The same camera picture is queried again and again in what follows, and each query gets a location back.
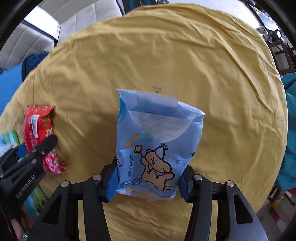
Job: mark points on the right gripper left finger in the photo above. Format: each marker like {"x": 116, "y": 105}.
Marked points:
{"x": 76, "y": 210}

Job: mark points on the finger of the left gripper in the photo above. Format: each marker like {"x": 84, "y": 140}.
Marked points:
{"x": 40, "y": 151}

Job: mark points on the red snack packet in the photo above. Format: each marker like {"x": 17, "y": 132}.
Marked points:
{"x": 37, "y": 126}

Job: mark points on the blue tissue pack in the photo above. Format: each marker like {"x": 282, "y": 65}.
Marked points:
{"x": 156, "y": 139}

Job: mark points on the cardboard box with cow print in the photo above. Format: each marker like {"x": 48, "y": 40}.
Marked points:
{"x": 21, "y": 172}

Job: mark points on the teal bean bag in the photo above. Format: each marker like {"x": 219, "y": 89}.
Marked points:
{"x": 286, "y": 176}

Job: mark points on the blue foam mat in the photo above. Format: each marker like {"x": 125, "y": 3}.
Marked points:
{"x": 10, "y": 81}

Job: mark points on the dark blue cloth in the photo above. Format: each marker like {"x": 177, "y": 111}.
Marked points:
{"x": 31, "y": 62}

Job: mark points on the left white padded chair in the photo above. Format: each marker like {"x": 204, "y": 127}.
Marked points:
{"x": 24, "y": 41}

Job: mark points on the white padded chair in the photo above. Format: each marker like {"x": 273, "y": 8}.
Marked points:
{"x": 76, "y": 15}
{"x": 24, "y": 41}

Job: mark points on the right white padded chair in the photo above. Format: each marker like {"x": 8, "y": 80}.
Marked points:
{"x": 76, "y": 15}

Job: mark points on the yellow tablecloth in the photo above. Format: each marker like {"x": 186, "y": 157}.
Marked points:
{"x": 206, "y": 58}

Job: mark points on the dark wooden stool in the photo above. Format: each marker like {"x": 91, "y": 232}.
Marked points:
{"x": 283, "y": 56}

